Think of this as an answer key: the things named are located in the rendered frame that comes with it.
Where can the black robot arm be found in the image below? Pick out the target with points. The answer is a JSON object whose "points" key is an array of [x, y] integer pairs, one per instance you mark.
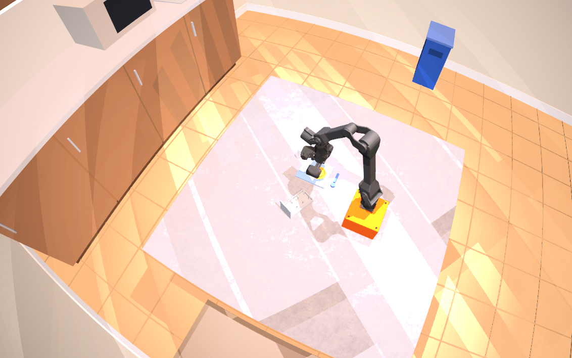
{"points": [[367, 146]]}

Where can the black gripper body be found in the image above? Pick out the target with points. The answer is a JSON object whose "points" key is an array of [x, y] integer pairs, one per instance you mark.
{"points": [[315, 171]]}

